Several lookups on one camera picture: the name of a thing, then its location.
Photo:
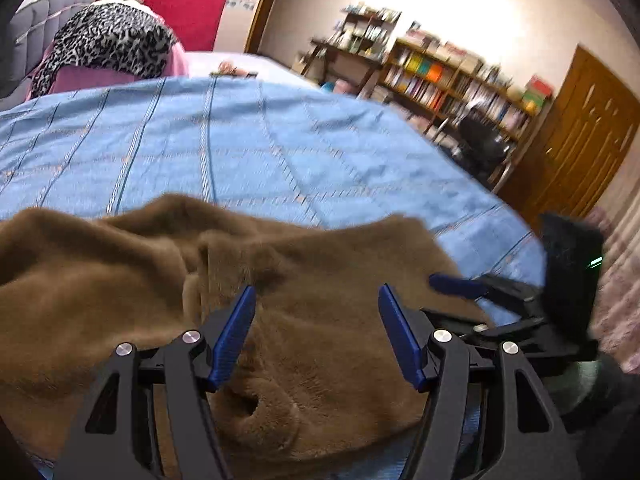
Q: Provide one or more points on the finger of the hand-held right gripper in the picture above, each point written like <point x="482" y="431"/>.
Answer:
<point x="455" y="284"/>
<point x="505" y="332"/>

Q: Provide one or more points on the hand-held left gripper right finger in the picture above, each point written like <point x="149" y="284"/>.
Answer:
<point x="400" y="335"/>

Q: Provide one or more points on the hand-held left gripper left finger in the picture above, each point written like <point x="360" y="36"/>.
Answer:
<point x="232" y="335"/>

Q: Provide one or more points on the brown fleece pants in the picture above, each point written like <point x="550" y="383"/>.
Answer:
<point x="325" y="270"/>

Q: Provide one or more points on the pink textured rug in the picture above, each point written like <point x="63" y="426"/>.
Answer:
<point x="620" y="285"/>

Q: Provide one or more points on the black office chair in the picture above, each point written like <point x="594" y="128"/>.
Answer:
<point x="480" y="145"/>

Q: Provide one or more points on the brown wooden door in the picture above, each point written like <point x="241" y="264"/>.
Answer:
<point x="575" y="135"/>

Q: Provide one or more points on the blue checked blanket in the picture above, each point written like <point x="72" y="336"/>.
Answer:
<point x="250" y="135"/>

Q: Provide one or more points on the rows of books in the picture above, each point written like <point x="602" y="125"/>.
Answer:
<point x="425" y="70"/>

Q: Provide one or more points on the wooden bookshelf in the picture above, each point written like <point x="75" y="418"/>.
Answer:
<point x="450" y="60"/>

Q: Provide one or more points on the pink bin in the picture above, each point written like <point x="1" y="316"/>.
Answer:
<point x="346" y="87"/>

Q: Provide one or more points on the blue bin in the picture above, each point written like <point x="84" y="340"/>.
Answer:
<point x="329" y="86"/>

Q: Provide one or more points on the wooden desk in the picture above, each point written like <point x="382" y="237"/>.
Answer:
<point x="345" y="50"/>

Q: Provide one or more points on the black remote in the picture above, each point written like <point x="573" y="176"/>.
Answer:
<point x="247" y="74"/>

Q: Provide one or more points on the wooden desktop shelf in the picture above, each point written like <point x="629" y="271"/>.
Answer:
<point x="365" y="30"/>

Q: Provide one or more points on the pale pink bed sheet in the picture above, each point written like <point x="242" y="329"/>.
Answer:
<point x="270" y="67"/>

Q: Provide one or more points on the pink blanket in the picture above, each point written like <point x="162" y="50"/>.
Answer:
<point x="85" y="80"/>

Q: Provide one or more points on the leopard print cloth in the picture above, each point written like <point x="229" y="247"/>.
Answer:
<point x="110" y="35"/>

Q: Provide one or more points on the white pillow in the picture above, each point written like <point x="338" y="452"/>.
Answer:
<point x="127" y="2"/>

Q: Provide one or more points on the grey padded headboard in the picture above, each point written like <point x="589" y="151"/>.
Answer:
<point x="35" y="20"/>

